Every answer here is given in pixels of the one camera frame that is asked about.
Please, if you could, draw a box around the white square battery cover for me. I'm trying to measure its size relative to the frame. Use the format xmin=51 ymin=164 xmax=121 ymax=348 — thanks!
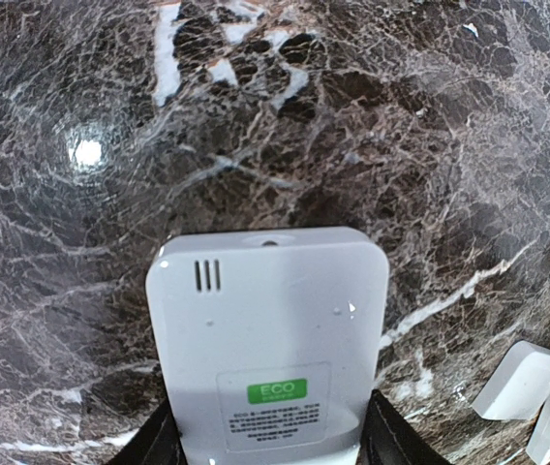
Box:
xmin=472 ymin=341 xmax=550 ymax=421

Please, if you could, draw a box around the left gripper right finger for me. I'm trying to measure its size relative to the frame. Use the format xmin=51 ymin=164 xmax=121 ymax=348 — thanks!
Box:
xmin=361 ymin=389 xmax=450 ymax=465

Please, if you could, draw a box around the white TCL air-conditioner remote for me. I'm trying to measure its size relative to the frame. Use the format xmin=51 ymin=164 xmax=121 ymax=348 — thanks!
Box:
xmin=145 ymin=227 xmax=389 ymax=464

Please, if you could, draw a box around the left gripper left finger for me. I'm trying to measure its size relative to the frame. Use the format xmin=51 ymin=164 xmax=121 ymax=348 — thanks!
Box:
xmin=107 ymin=400 xmax=181 ymax=465

